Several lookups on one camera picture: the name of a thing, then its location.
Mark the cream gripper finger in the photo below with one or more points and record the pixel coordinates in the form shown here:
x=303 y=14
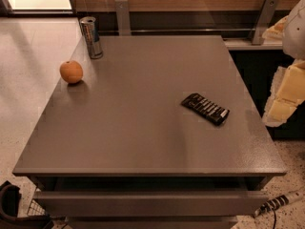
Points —
x=276 y=31

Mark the right metal wall bracket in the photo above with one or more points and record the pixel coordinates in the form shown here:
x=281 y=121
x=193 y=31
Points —
x=264 y=18

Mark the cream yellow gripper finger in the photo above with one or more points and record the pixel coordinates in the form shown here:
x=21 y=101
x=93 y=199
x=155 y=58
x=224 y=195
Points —
x=287 y=93

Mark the black snack bar wrapper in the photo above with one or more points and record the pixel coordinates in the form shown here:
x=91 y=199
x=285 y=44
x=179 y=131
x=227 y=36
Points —
x=206 y=108

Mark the white power strip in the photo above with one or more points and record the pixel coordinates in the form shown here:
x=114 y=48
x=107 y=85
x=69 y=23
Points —
x=278 y=202

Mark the left metal wall bracket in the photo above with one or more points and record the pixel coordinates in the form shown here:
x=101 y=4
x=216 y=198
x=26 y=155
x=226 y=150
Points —
x=123 y=17

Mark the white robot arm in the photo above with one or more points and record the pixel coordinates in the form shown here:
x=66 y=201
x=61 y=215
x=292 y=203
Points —
x=293 y=41

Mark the metal wall bracket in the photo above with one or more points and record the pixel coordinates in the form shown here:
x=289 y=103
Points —
x=123 y=17
x=264 y=18

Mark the orange fruit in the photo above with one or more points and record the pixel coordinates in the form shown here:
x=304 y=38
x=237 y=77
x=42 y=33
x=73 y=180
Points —
x=71 y=72

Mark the grey drawer cabinet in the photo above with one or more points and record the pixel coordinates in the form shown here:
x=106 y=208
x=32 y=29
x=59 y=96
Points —
x=119 y=151

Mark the wire basket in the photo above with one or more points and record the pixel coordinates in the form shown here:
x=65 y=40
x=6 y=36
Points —
x=35 y=209

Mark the silver blue redbull can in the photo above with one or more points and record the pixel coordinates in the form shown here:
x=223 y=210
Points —
x=91 y=36

